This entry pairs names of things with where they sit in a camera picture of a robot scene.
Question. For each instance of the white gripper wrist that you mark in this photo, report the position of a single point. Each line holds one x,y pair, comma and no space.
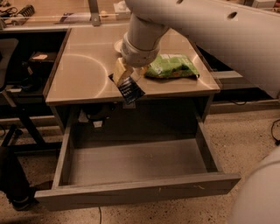
139,55

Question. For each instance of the dark blue rxbar wrapper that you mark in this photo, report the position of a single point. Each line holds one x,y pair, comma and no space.
130,91

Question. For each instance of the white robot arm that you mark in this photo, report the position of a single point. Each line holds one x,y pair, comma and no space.
245,39

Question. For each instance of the grey counter cabinet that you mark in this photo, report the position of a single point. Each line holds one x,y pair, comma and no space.
88,57

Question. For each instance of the grey open drawer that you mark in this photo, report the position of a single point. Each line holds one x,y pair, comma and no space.
135,161

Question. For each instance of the white paper bowl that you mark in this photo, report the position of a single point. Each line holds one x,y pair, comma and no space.
118,45

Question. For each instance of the green chip bag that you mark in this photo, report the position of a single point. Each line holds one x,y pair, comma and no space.
171,66

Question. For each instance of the white tissue box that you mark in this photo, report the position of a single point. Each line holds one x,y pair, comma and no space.
121,10

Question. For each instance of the black box with label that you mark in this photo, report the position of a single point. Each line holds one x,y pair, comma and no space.
40,60

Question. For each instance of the black office chair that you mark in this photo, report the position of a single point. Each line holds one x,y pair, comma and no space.
7,48

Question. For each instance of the white device box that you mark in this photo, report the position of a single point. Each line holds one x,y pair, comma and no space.
263,4

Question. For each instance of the dark object lower left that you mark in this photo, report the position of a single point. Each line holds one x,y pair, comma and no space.
13,181

